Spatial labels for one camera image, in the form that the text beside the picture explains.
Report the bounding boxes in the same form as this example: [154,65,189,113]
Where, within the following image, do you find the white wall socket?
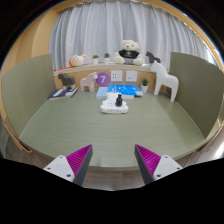
[125,70,138,83]
[110,69,123,83]

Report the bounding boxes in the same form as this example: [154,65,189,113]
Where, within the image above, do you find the large white horse figure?
[150,59,180,103]

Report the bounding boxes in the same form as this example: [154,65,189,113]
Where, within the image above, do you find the cream teddy bear black shirt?
[113,39,145,66]

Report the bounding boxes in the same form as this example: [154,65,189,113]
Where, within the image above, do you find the light grey curtain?
[49,0,214,71]

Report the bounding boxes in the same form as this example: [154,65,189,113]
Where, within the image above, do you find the light blue book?
[95,86,110,100]

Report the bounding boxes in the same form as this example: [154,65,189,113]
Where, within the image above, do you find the black horse figure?
[145,51,162,64]

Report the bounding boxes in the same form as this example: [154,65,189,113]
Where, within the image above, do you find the beige window ledge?
[53,62,171,91]

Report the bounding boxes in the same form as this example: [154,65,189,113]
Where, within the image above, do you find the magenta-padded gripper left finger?
[43,143,94,187]

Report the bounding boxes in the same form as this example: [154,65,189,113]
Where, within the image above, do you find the purple round number disc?
[95,71,111,87]

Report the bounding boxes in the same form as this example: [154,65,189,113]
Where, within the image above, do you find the green partition panel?
[0,53,57,138]
[168,51,224,139]

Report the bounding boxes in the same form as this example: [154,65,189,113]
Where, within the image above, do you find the dark blue book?
[47,86,79,101]

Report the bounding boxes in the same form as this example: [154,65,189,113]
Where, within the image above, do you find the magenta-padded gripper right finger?
[134,143,184,186]

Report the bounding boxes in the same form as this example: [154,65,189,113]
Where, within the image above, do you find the small black charger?
[115,93,124,108]

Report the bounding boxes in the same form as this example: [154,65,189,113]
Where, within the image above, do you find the small white orange plush toy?
[68,54,88,68]

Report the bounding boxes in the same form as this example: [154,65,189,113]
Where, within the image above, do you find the small potted plant white pot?
[140,77,150,94]
[103,52,111,65]
[91,54,100,66]

